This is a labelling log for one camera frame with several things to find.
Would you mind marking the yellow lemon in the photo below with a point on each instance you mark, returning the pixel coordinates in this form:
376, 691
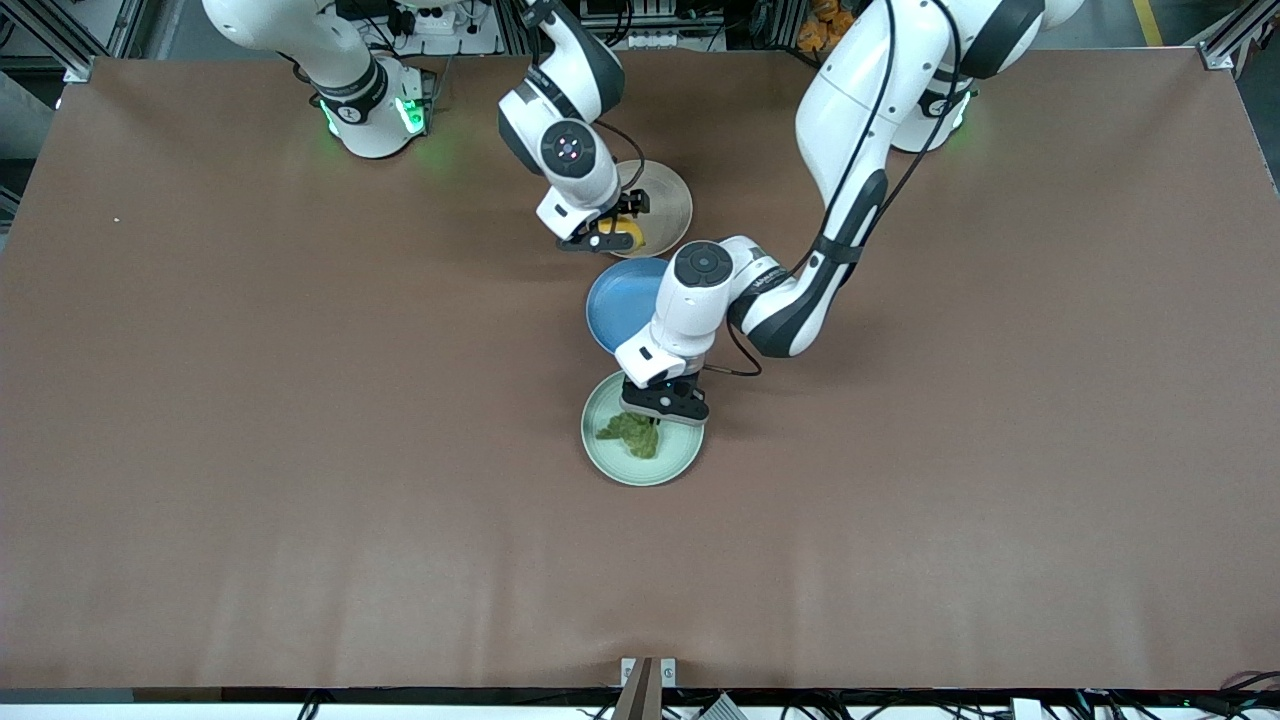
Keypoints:
628, 232

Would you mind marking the green lettuce leaf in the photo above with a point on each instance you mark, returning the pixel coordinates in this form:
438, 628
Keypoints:
640, 440

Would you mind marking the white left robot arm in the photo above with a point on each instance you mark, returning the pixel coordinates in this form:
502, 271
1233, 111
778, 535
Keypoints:
850, 120

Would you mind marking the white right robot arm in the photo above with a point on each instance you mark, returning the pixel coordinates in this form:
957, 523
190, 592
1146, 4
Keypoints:
590, 185

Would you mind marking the beige round plate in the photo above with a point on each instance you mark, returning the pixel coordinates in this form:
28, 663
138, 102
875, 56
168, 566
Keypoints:
665, 205

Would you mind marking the pale green round plate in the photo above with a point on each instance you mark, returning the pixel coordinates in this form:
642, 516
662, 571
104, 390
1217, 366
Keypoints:
690, 452

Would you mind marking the blue round plate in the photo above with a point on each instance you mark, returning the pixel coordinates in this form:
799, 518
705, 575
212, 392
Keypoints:
620, 300

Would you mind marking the metal equipment rack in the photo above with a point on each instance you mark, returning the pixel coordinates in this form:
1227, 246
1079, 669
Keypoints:
670, 40

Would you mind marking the white power strip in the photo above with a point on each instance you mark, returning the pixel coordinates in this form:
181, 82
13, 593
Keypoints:
435, 22

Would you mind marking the orange packaged goods pile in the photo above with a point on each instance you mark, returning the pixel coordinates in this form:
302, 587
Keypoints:
825, 25

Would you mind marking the grey ribbed device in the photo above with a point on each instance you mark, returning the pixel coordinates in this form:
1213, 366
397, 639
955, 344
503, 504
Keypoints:
720, 710

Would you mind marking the brown table cover sheet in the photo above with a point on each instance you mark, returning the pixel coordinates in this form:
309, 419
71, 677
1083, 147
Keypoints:
300, 550

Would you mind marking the small white box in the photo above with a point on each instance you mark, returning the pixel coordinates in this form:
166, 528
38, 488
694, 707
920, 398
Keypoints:
1028, 710

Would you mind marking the white mounting bracket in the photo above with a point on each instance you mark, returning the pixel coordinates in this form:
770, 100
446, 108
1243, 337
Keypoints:
668, 672

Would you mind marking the brown camera post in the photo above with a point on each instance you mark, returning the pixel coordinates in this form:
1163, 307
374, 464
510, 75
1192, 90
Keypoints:
638, 695

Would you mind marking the aluminium frame profile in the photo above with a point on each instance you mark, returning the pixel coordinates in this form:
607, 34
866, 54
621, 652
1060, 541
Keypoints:
40, 40
1215, 55

